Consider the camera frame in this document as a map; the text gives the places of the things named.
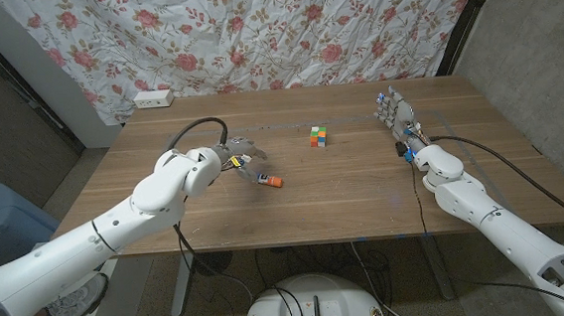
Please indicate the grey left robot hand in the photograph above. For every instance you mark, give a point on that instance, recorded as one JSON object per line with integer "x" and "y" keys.
{"x": 239, "y": 148}

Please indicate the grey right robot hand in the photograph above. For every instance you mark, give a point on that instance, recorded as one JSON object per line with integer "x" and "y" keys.
{"x": 401, "y": 120}

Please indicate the orange glue stick cap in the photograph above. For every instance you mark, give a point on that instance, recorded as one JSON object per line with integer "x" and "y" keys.
{"x": 276, "y": 181}

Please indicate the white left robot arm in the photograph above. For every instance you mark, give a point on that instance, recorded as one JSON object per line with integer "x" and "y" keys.
{"x": 117, "y": 224}

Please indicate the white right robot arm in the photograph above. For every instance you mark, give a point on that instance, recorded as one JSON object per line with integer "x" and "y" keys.
{"x": 506, "y": 232}

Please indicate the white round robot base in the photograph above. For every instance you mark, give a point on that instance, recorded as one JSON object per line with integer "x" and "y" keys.
{"x": 311, "y": 295}

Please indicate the multicoloured Rubik's cube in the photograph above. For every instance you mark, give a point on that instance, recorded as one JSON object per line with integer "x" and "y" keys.
{"x": 318, "y": 136}

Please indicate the white power strip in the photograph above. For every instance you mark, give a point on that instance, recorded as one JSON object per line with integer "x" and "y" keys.
{"x": 152, "y": 99}

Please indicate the black round disc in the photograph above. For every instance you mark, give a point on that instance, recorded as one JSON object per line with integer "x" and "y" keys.
{"x": 215, "y": 263}

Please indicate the floral backdrop cloth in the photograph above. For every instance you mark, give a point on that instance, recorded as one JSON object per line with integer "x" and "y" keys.
{"x": 253, "y": 30}

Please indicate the black backdrop pole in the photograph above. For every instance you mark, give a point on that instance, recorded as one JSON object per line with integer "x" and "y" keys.
{"x": 468, "y": 15}

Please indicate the white table leg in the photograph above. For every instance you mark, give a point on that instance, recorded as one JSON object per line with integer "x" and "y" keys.
{"x": 182, "y": 289}

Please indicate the grey table leg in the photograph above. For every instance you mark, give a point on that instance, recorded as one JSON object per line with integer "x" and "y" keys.
{"x": 439, "y": 271}

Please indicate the grey sneaker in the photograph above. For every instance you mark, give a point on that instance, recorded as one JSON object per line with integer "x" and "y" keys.
{"x": 73, "y": 304}

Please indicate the blue plastic bin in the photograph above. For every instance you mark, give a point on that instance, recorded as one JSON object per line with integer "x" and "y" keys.
{"x": 3, "y": 222}

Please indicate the black metal rail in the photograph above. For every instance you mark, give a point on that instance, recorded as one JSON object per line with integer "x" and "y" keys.
{"x": 18, "y": 81}

